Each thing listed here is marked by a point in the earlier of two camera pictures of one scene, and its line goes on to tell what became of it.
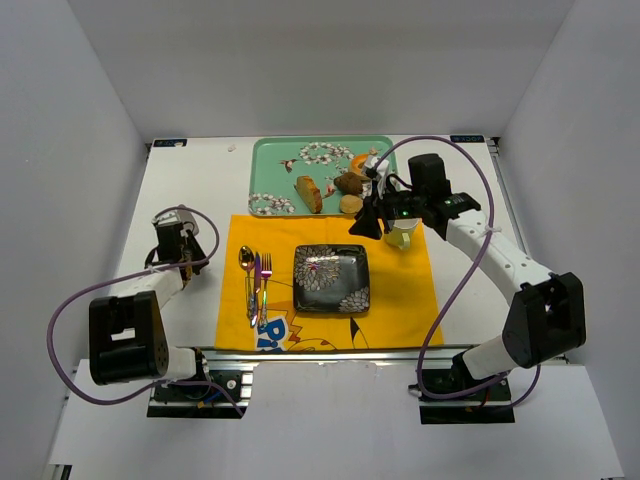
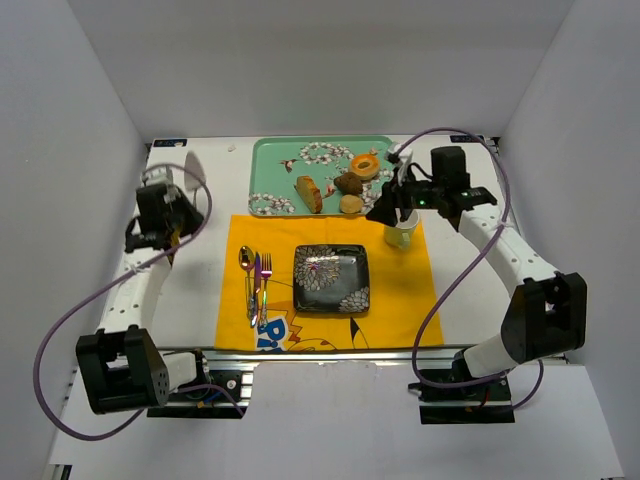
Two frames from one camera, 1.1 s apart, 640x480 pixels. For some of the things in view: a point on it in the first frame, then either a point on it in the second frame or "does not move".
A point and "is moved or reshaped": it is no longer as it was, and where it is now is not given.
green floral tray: (277, 162) does not move
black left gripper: (187, 257) to (138, 240)
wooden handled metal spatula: (187, 217) is moved or reshaped
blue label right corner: (467, 138) does not move
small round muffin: (351, 203) does not move
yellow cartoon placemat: (403, 311) does not move
